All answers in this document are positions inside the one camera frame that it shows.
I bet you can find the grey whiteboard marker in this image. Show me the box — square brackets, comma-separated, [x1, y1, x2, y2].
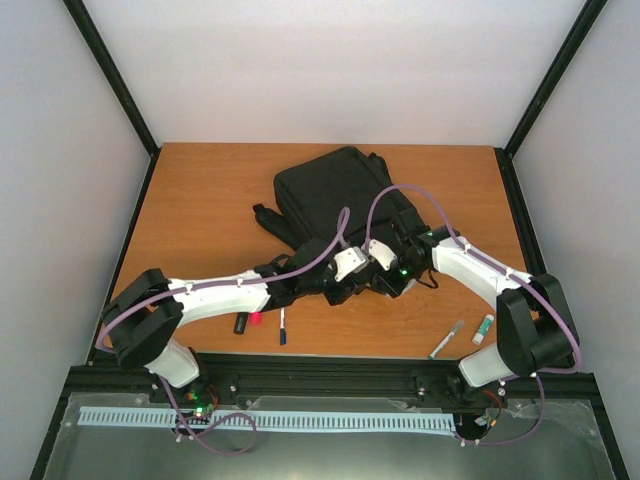
[428, 320, 465, 360]

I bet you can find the white glue stick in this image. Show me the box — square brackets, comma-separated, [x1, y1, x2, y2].
[472, 314, 495, 345]

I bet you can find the light blue cable duct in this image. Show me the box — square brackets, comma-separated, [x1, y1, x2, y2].
[77, 406, 455, 435]

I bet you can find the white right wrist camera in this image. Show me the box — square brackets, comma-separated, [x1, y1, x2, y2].
[367, 239, 398, 271]

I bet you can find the black frame post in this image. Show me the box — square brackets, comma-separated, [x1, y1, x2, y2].
[502, 0, 609, 156]
[62, 0, 161, 159]

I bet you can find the black student backpack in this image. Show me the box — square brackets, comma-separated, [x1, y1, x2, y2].
[251, 145, 426, 296]

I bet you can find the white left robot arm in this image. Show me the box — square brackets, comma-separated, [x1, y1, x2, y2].
[96, 239, 368, 403]

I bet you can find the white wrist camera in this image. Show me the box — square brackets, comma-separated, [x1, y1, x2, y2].
[367, 239, 398, 271]
[333, 247, 368, 282]

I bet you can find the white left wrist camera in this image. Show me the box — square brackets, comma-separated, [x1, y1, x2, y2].
[333, 247, 368, 282]

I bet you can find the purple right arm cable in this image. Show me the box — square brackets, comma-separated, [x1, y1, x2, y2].
[362, 183, 584, 447]

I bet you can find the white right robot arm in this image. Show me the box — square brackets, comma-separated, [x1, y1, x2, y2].
[364, 216, 582, 390]

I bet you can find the blue ballpoint pen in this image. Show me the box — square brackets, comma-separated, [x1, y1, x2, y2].
[279, 308, 287, 346]

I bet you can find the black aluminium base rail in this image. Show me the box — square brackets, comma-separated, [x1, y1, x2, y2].
[61, 353, 603, 413]

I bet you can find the green highlighter marker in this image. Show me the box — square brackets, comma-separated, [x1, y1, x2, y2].
[233, 312, 250, 335]

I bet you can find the black left frame post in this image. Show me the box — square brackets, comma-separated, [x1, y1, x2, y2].
[62, 0, 161, 159]

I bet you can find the black right frame post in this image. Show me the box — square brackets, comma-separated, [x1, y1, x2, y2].
[502, 0, 609, 156]

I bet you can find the pink highlighter marker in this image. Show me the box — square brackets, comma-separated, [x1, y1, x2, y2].
[249, 312, 262, 326]

